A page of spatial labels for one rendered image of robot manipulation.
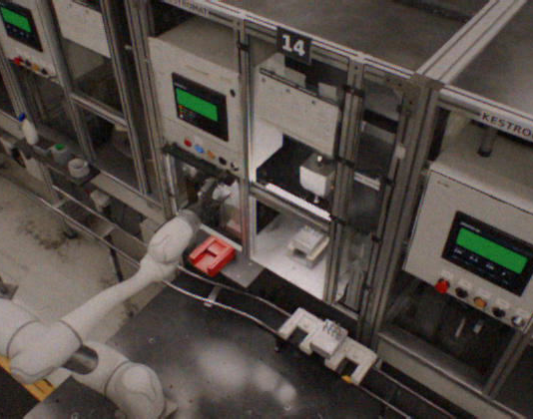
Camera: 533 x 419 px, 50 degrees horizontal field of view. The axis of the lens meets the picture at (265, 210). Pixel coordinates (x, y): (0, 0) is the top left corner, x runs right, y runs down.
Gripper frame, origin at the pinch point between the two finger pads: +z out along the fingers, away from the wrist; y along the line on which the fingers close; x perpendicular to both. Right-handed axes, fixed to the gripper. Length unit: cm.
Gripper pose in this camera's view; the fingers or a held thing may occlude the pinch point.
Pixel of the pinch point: (224, 186)
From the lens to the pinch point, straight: 219.6
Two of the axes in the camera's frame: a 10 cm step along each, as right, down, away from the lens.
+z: 5.1, -5.9, 6.3
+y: -0.6, -7.6, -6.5
